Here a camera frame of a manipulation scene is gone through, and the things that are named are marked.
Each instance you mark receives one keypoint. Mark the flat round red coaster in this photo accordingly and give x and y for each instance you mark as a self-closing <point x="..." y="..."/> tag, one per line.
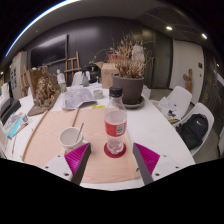
<point x="107" y="153"/>

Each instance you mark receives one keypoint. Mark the black wall screen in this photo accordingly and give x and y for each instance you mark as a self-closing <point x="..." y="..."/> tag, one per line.
<point x="49" y="51"/>

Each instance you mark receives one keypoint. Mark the beige table mat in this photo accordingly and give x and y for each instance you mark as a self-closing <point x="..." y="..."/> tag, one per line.
<point x="96" y="166"/>

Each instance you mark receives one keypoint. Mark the metal spoon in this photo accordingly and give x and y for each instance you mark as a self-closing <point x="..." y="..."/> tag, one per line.
<point x="80" y="131"/>

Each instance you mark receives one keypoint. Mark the cardboard box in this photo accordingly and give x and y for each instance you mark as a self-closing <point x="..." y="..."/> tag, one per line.
<point x="108" y="76"/>

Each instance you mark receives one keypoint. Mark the colourful booklet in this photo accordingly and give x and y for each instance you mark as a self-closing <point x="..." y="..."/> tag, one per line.
<point x="14" y="124"/>

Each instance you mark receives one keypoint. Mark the dried plant in grey pot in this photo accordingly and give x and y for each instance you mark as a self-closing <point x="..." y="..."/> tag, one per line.
<point x="128" y="90"/>

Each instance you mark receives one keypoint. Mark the round ceiling spotlight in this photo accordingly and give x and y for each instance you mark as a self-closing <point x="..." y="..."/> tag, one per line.
<point x="204" y="35"/>
<point x="169" y="28"/>

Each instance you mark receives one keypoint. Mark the stack of papers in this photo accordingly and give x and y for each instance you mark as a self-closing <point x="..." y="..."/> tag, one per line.
<point x="168" y="108"/>

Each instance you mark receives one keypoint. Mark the white spray bottle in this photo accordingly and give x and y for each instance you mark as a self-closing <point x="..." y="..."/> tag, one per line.
<point x="61" y="81"/>

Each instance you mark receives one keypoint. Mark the black backpack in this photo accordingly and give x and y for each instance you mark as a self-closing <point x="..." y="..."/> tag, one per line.
<point x="192" y="130"/>

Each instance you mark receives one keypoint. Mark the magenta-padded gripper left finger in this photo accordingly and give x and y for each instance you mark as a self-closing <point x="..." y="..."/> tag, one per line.
<point x="76" y="160"/>

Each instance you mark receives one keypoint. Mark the clear bag of papers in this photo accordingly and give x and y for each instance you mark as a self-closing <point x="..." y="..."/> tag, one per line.
<point x="78" y="97"/>

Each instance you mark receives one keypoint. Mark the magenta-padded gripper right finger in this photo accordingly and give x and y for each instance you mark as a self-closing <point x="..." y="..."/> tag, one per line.
<point x="147" y="160"/>

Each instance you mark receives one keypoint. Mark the white chair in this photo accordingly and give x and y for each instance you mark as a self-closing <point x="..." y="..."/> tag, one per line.
<point x="204" y="108"/>
<point x="180" y="95"/>
<point x="77" y="78"/>

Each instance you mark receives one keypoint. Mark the wooden figure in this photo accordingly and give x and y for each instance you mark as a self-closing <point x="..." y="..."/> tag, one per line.
<point x="188" y="80"/>

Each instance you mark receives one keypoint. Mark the black desktop device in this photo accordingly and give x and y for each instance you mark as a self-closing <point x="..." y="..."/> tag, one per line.
<point x="9" y="109"/>

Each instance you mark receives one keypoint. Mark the dark grey bottle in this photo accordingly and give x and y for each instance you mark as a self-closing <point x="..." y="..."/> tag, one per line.
<point x="85" y="80"/>

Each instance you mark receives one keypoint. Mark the white plaster statue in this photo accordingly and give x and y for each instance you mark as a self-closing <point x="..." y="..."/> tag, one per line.
<point x="139" y="53"/>

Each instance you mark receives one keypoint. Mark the white cabinet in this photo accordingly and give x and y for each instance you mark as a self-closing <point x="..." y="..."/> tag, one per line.
<point x="18" y="71"/>

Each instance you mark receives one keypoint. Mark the small yellow strip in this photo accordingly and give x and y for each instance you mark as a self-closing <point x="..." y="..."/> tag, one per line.
<point x="98" y="106"/>

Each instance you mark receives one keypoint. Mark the clear red-labelled drink bottle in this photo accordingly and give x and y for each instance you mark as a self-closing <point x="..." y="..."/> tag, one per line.
<point x="115" y="128"/>

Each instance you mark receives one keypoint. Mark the grey plant saucer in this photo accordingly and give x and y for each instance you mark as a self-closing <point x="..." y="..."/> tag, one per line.
<point x="136" y="105"/>

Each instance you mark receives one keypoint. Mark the white mug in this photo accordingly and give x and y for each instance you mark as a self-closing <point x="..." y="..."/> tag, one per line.
<point x="68" y="136"/>

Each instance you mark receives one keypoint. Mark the small white cup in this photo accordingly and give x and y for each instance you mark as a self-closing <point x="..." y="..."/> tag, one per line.
<point x="98" y="94"/>

